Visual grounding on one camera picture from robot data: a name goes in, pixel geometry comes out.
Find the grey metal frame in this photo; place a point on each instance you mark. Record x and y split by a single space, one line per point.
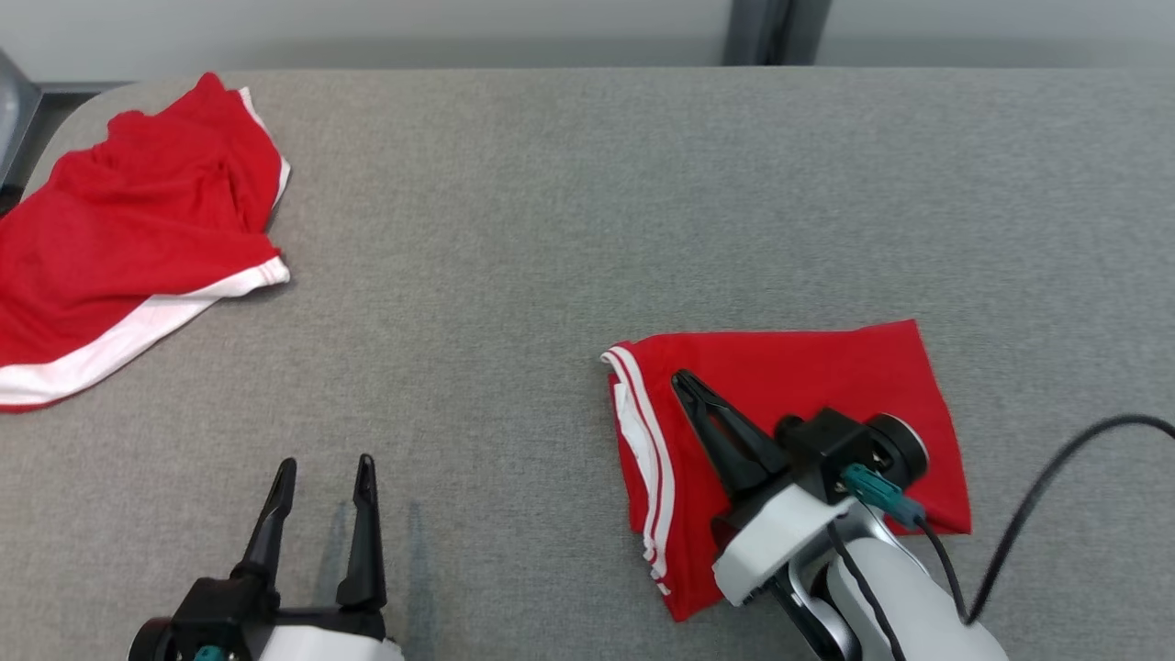
14 119

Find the red white jersey black print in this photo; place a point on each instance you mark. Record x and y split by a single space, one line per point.
826 376

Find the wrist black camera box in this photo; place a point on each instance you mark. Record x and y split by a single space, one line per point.
220 615
826 450

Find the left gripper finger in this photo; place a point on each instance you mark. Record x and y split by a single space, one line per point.
271 532
365 551

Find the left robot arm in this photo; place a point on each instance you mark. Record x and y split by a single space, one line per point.
151 643

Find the grey wall post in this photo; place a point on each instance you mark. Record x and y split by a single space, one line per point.
776 28

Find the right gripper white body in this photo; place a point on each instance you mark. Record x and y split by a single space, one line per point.
780 532

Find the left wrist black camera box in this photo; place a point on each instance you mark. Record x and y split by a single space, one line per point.
220 615

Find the red shorts white band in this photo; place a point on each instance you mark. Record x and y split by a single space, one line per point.
138 229

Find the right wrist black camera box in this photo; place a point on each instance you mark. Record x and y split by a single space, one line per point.
826 450

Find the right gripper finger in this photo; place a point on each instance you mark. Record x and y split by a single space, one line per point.
730 464
748 436

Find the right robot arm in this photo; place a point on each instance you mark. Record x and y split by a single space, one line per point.
918 597

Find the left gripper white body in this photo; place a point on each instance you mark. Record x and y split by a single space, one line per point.
321 643

